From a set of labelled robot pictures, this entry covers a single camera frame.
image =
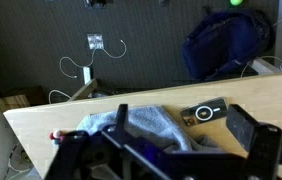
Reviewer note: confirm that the brown wooden box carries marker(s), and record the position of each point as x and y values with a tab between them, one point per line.
17	100

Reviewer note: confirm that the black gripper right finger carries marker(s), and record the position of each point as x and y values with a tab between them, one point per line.
261	146

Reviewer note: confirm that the green ball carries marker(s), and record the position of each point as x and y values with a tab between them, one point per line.
236	2

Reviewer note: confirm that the grey knit sweater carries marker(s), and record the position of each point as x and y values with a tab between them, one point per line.
147	125

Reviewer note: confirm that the dark blue backpack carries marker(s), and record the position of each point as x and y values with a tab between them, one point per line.
224	43

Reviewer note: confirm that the white metal desk leg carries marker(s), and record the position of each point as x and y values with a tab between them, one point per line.
281	30

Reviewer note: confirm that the silver floor outlet plate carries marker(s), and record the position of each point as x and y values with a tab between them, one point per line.
95	41

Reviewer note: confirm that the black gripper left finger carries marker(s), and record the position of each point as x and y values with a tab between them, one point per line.
71	150

